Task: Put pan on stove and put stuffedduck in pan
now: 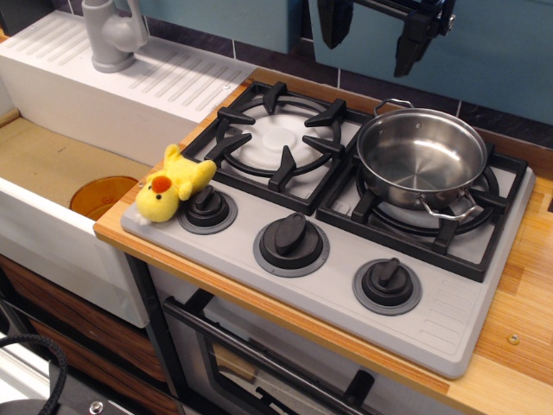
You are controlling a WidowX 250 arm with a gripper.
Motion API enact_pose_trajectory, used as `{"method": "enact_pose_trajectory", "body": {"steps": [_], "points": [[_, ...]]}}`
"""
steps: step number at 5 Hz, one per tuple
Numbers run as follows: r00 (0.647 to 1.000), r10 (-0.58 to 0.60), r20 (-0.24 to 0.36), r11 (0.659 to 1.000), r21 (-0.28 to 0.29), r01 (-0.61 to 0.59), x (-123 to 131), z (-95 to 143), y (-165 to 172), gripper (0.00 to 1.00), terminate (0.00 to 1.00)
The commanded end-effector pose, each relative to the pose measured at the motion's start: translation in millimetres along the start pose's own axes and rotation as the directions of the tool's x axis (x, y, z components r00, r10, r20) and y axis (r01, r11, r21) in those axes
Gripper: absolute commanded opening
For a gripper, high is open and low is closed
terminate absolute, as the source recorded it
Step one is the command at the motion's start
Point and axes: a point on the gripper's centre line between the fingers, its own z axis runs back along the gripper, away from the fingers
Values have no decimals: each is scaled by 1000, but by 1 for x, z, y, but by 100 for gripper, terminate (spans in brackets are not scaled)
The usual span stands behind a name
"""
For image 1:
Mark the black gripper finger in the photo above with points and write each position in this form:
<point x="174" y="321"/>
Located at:
<point x="335" y="18"/>
<point x="417" y="34"/>

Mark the black stove knob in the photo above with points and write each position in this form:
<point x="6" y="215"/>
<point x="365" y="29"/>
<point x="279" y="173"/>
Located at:
<point x="291" y="247"/>
<point x="387" y="287"/>
<point x="208" y="212"/>

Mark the black right stove knob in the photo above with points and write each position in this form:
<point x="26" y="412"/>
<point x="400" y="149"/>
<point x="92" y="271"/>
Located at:
<point x="387" y="287"/>

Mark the black left burner grate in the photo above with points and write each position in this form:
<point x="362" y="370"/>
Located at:
<point x="273" y="146"/>

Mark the grey toy stove top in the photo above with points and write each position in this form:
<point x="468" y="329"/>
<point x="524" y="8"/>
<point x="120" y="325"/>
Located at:
<point x="440" y="333"/>

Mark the black left stove knob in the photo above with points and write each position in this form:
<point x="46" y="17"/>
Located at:
<point x="208" y="212"/>

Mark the stainless steel pan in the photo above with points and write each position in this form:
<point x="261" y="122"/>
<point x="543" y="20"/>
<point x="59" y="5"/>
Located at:
<point x="421" y="159"/>

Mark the oven door with handle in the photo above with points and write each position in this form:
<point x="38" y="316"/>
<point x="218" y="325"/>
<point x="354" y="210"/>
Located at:
<point x="191" y="313"/>

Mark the wooden drawer cabinet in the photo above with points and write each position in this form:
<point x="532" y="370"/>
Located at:
<point x="104" y="350"/>

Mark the grey toy faucet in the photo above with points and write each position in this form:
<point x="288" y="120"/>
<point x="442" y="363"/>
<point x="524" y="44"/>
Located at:
<point x="113" y="38"/>

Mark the white toy sink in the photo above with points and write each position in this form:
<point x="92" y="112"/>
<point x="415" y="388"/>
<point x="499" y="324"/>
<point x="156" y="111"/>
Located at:
<point x="64" y="124"/>

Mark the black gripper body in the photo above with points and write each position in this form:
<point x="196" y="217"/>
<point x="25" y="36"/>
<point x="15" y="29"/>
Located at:
<point x="440" y="13"/>

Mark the orange plastic plate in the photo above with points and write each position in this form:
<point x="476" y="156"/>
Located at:
<point x="96" y="197"/>

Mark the black burner grate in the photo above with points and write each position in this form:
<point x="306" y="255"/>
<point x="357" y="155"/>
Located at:
<point x="465" y="247"/>
<point x="273" y="146"/>

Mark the black middle stove knob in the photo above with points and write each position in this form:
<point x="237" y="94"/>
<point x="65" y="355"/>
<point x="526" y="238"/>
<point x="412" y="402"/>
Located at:
<point x="291" y="247"/>

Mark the yellow stuffed duck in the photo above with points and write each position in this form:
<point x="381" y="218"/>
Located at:
<point x="178" y="180"/>

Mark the black right burner grate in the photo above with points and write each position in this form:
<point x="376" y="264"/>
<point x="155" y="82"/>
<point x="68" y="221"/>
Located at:
<point x="465" y="247"/>

